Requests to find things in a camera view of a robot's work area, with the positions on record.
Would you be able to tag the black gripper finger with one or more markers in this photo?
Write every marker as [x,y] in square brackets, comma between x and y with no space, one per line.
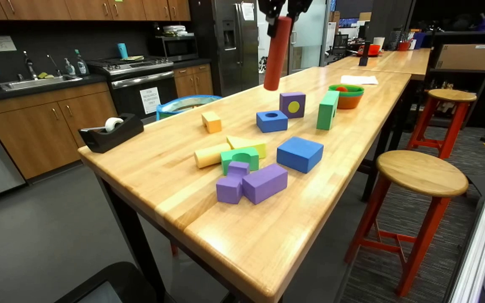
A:
[269,9]
[299,6]

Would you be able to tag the orange cylinder block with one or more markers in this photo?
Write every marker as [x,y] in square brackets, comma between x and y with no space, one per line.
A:
[278,57]

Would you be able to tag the white robot base platform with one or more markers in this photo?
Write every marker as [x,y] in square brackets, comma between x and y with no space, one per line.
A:
[478,254]

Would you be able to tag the purple block yellow circle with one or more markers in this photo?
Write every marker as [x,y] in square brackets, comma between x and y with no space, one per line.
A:
[293,105]

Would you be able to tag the teal arch block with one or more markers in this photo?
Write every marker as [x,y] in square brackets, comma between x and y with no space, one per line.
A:
[326,112]

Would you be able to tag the blue block with hole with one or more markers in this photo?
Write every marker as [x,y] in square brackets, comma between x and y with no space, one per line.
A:
[271,122]

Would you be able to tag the yellow triangle block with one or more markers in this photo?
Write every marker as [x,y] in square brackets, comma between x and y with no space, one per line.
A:
[247,146]

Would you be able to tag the blue solid foam block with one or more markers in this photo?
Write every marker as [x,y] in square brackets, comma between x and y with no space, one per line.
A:
[299,156]

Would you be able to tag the small green arch block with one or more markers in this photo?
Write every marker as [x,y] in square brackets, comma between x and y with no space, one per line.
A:
[239,158]

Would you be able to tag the yellow cylinder block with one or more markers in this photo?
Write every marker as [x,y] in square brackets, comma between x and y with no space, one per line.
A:
[208,158]

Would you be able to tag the purple rectangular block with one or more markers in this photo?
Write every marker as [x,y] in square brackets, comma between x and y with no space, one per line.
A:
[264,185]

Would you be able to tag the purple notched block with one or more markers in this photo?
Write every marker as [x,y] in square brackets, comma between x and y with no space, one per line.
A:
[229,188]

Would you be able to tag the black refrigerator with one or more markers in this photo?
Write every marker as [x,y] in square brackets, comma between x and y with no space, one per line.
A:
[225,52]

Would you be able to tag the black bottle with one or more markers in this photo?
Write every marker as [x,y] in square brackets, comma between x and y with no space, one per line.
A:
[363,53]

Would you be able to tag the red bowl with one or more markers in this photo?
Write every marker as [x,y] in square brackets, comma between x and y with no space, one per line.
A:
[370,50]

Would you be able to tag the red ball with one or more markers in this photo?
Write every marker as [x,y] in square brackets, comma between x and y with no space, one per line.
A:
[340,90]

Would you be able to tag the white paper sheet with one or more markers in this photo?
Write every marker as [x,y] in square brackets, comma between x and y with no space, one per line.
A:
[358,80]

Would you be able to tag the steel microwave oven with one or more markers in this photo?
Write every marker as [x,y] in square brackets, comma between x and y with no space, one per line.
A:
[175,48]

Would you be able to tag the narrow wooden base cabinet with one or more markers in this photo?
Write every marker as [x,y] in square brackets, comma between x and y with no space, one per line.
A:
[192,80]

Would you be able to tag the orange bowl green rim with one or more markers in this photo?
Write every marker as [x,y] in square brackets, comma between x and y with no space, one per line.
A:
[350,102]

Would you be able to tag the small orange-yellow cube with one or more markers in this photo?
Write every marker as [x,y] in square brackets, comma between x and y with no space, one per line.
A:
[212,124]

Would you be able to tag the steel kitchen oven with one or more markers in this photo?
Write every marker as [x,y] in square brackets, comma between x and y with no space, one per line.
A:
[141,85]

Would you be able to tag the white paper sign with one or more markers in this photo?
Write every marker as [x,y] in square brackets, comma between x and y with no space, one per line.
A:
[150,102]

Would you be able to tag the blue cup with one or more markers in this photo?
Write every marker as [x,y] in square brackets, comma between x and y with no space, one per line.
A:
[123,52]

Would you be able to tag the black framed cardboard box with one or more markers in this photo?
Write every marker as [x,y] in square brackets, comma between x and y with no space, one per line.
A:
[463,57]

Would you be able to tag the wooden stool orange legs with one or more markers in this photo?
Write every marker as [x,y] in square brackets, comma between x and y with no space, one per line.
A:
[421,174]
[449,97]

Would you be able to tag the white tape roll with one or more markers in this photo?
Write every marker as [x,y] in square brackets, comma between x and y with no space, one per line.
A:
[112,124]

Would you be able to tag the black tape dispenser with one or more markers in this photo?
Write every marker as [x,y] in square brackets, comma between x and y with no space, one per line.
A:
[109,139]

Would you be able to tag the steel kitchen sink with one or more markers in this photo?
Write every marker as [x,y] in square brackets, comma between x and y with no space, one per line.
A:
[33,84]

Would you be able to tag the wide wooden base cabinet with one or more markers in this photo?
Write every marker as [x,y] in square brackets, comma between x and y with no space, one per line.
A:
[40,132]

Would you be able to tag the black chair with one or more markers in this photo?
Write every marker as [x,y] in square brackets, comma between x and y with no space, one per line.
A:
[112,284]

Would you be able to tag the wooden wall cabinets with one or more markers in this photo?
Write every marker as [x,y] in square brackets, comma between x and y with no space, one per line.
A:
[84,9]

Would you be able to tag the black table frame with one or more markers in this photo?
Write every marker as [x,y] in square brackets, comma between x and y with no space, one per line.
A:
[133,237]

